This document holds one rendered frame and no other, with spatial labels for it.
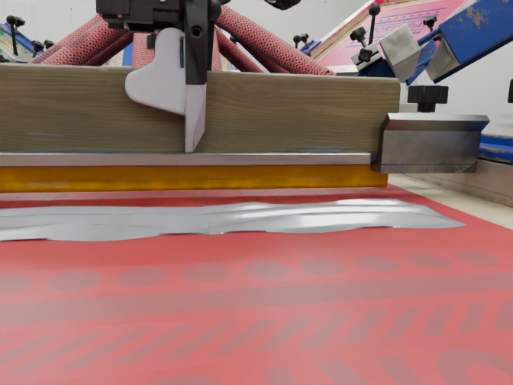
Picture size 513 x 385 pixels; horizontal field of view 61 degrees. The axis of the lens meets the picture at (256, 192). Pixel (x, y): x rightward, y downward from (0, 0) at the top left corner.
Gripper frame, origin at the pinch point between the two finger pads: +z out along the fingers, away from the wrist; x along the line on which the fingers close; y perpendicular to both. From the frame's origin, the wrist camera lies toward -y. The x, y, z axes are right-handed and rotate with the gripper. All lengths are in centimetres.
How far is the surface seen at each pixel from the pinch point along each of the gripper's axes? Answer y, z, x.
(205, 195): -0.8, 5.3, -0.1
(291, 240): -4.8, 5.3, 13.5
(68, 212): 9.0, 4.8, 7.3
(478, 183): -25.4, 4.0, 3.1
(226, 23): -11, -21, -67
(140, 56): 7, -11, -51
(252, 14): -83, -90, -412
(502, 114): -200, 0, -198
